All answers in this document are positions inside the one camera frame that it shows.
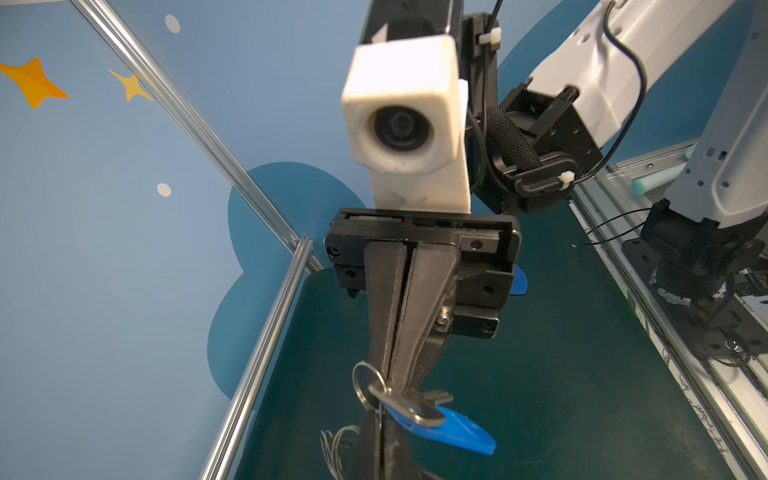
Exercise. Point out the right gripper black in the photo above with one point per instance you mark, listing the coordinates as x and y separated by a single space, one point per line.
488 250

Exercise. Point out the blue trowel wooden handle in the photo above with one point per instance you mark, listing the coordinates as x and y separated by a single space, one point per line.
520 283

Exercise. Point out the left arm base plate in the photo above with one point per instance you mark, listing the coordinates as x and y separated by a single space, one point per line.
715 327

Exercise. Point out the silver key blue tag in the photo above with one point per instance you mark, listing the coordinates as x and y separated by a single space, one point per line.
417 415

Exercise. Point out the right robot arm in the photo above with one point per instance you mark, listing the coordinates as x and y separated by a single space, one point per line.
528 150

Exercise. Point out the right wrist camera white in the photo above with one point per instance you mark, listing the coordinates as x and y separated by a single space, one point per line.
405 105

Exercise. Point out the grey keyring yellow handle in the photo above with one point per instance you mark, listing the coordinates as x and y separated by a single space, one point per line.
331 443

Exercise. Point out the teal cylinder stick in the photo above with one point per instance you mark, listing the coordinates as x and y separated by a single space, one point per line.
657 179

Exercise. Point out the aluminium frame rail back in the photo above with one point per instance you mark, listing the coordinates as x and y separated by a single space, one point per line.
235 421

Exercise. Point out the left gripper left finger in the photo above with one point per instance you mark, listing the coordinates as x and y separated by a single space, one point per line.
367 459

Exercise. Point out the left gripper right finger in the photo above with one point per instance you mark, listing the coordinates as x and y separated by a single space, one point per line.
396 459

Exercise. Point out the aluminium frame rail right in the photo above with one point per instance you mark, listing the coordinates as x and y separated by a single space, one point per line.
127 46

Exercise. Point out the aluminium frame rail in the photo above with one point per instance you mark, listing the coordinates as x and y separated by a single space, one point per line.
235 421
127 46

